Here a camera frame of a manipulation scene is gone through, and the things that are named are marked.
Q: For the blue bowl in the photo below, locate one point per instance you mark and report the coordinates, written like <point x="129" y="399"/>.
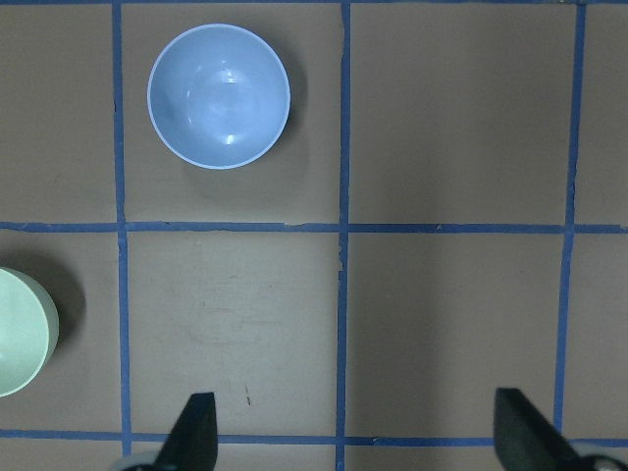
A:
<point x="218" y="96"/>

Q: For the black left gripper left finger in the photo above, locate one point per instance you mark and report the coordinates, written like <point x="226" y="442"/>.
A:
<point x="193" y="441"/>

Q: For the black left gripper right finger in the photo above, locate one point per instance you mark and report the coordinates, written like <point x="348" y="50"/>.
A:
<point x="525" y="440"/>

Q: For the green bowl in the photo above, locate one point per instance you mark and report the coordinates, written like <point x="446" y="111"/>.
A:
<point x="29" y="330"/>

